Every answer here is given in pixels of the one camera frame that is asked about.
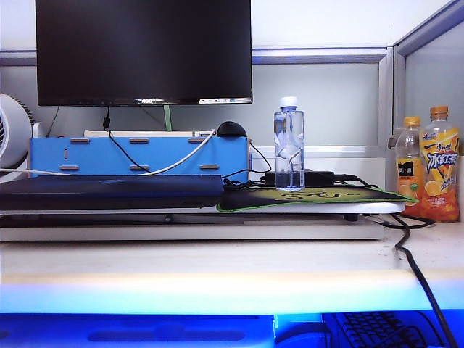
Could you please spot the blue wooden monitor riser box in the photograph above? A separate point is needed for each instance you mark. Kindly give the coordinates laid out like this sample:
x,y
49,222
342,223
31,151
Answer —
x,y
90,154

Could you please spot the grey cubicle partition panel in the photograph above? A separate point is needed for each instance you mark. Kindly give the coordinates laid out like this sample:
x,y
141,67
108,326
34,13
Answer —
x,y
431,72
326,108

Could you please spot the white desktop riser board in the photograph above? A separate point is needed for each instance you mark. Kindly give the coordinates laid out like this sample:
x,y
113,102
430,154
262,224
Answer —
x,y
181,232

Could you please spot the black keyboard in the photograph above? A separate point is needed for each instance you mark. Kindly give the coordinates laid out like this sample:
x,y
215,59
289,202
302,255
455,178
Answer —
x,y
373,326

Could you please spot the black computer mouse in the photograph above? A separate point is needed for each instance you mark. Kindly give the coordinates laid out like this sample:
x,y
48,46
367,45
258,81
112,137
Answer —
x,y
232,129

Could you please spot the small orange juice bottle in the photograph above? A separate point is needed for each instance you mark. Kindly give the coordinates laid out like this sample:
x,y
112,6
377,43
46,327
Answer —
x,y
407,163

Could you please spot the black closed laptop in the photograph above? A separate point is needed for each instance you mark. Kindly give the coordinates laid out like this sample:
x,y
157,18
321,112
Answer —
x,y
108,190

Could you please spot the white desk fan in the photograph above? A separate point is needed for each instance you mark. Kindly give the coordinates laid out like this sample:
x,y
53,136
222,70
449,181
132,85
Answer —
x,y
12,134

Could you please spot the black power adapter brick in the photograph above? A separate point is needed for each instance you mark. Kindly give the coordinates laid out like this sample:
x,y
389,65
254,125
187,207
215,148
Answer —
x,y
319,177

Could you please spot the large orange iced tea bottle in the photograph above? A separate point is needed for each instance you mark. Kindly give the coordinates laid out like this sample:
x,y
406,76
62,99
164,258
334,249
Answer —
x,y
440,170

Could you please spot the clear mineral water bottle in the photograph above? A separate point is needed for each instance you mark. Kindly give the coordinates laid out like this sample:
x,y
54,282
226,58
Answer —
x,y
289,145

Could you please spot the black computer monitor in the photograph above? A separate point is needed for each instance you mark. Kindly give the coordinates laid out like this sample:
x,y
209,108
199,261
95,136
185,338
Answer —
x,y
145,50

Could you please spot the white monitor stand base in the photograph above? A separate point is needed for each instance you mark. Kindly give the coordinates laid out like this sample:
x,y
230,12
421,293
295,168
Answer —
x,y
145,133

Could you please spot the black green-edged mouse pad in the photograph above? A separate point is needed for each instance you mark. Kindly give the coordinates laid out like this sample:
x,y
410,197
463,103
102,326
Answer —
x,y
326,197

